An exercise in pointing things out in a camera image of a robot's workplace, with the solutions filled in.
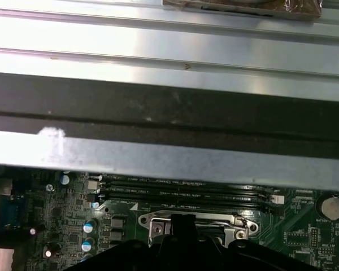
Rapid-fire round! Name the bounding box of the silver socket cover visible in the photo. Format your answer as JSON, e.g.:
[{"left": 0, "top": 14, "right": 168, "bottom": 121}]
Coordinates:
[{"left": 148, "top": 216, "right": 250, "bottom": 249}]

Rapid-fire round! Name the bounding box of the CPU socket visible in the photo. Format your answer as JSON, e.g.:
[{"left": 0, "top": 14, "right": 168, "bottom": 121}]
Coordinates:
[{"left": 138, "top": 213, "right": 259, "bottom": 255}]

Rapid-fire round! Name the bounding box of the blue port connector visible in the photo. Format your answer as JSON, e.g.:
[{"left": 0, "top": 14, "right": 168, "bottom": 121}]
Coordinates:
[{"left": 5, "top": 196, "right": 28, "bottom": 227}]

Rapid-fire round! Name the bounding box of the green motherboard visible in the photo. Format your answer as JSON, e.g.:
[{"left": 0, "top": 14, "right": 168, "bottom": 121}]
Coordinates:
[{"left": 0, "top": 166, "right": 339, "bottom": 271}]

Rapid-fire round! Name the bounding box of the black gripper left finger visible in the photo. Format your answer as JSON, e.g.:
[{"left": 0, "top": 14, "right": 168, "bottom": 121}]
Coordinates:
[{"left": 63, "top": 213, "right": 186, "bottom": 271}]

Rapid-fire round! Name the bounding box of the round coin battery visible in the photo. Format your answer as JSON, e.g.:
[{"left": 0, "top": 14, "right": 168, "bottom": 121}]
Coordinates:
[{"left": 321, "top": 196, "right": 339, "bottom": 220}]

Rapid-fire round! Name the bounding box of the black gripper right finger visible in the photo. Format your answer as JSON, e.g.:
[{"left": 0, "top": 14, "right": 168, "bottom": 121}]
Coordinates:
[{"left": 185, "top": 213, "right": 319, "bottom": 271}]

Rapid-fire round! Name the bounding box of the black open PC case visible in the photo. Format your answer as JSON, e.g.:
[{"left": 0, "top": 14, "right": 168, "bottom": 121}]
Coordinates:
[{"left": 0, "top": 72, "right": 339, "bottom": 195}]

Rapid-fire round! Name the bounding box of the black RAM slot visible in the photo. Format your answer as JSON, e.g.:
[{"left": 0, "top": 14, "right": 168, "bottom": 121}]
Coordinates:
[
  {"left": 101, "top": 191, "right": 275, "bottom": 212},
  {"left": 101, "top": 180, "right": 272, "bottom": 200}
]

